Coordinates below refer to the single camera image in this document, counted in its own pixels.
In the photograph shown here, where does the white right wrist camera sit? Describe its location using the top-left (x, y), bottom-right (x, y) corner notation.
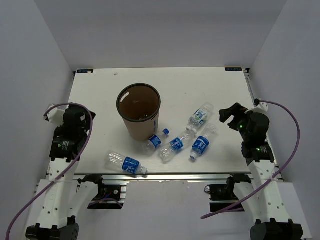
top-left (245, 98), bottom-right (268, 115)

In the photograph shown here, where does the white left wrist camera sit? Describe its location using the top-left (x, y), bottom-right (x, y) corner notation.
top-left (43, 108), bottom-right (65, 126)

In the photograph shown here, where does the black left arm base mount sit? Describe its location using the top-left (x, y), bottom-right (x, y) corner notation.
top-left (77, 174), bottom-right (124, 210)

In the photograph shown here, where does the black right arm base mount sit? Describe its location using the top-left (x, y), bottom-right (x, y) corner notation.
top-left (204, 174), bottom-right (252, 213)

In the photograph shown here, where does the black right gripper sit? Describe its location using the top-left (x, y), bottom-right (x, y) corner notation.
top-left (219, 102), bottom-right (251, 141)

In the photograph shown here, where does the small clear bottle blue cap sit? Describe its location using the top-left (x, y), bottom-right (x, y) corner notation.
top-left (142, 128), bottom-right (170, 156)

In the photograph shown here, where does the brown cylindrical paper bin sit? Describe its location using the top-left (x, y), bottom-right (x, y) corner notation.
top-left (116, 83), bottom-right (162, 141)

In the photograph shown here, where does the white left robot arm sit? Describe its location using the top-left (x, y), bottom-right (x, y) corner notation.
top-left (25, 103), bottom-right (96, 240)

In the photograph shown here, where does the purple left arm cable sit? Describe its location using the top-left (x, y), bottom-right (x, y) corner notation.
top-left (5, 102), bottom-right (95, 240)

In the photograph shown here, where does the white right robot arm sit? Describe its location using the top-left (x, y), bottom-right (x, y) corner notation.
top-left (219, 102), bottom-right (303, 240)

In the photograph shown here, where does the blue sticker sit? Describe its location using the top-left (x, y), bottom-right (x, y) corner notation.
top-left (224, 67), bottom-right (243, 72)
top-left (76, 69), bottom-right (94, 74)

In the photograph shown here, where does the blue sticker back right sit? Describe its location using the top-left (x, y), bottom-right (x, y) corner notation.
top-left (224, 67), bottom-right (243, 72)

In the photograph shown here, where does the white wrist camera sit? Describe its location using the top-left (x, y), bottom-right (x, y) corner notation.
top-left (43, 108), bottom-right (65, 126)
top-left (245, 98), bottom-right (268, 115)

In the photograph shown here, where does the blue sticker back left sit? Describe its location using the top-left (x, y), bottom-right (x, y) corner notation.
top-left (76, 69), bottom-right (94, 74)

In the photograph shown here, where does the clear bottle green blue label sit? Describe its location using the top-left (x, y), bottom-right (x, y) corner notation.
top-left (186, 102), bottom-right (214, 130)

